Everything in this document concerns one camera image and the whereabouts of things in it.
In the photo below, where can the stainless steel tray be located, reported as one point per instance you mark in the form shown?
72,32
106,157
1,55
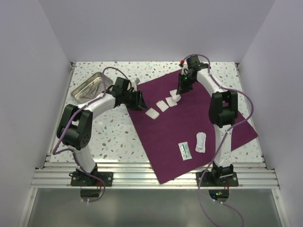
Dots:
105,82

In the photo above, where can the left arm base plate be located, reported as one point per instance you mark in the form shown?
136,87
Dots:
104,178

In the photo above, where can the aluminium rail frame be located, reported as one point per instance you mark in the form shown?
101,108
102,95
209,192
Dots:
116,148

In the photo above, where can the purple cloth mat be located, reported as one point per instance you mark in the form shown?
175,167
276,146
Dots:
181,123

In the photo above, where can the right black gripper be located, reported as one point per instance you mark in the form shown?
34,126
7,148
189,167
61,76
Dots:
182,88

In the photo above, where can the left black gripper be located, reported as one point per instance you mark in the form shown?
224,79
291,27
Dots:
138,103

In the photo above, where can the silver scissors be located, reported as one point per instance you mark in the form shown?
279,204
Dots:
93,90

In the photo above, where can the white gauze pad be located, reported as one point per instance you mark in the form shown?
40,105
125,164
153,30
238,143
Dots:
152,113
176,97
171,102
162,105

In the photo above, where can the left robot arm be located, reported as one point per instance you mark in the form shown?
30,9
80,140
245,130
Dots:
75,127

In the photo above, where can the green white packet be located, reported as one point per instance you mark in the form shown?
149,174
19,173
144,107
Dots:
184,150

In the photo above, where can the silver hemostat forceps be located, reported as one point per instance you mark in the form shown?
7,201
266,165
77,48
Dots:
84,94

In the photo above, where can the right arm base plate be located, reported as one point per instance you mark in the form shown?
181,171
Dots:
210,181

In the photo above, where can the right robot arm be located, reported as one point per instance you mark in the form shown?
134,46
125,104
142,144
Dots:
223,112

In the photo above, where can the white blue sterile pouch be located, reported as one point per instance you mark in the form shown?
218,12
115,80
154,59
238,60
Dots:
200,142

